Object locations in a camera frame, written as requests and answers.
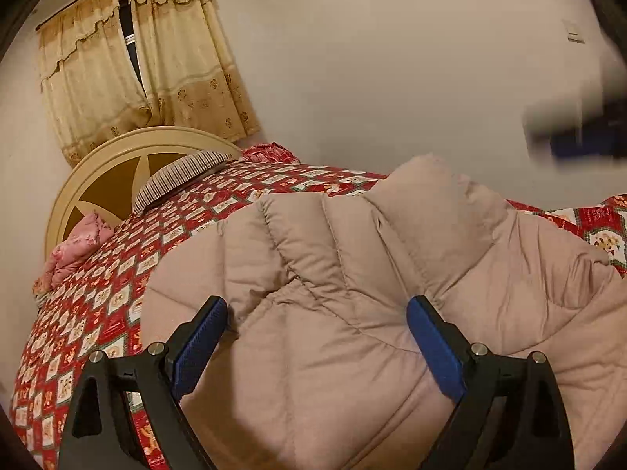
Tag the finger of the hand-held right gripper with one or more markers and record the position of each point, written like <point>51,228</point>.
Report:
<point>578,142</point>

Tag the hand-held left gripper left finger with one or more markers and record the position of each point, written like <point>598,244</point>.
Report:
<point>203,338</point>

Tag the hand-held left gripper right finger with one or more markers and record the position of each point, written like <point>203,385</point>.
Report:
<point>436,347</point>

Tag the beige quilted puffer jacket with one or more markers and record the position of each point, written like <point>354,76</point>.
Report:
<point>343,279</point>

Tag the red printed checkered blanket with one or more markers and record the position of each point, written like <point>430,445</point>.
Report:
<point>98,293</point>

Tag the pink floral cloth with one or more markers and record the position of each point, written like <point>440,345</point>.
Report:
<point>78,245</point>

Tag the striped grey pillow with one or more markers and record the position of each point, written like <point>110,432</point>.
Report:
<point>181,174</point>

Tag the red patterned cloth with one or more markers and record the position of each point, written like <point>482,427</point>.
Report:
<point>269,152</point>

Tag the cream round bed headboard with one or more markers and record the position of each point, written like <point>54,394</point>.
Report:
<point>122,147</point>

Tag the beige patterned curtain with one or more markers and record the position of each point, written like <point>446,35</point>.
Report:
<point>196,58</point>
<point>93,83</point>

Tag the dark window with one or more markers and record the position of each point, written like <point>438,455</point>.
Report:
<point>131,39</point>

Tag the white wall switch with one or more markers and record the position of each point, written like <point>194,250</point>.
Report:
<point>574,32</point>

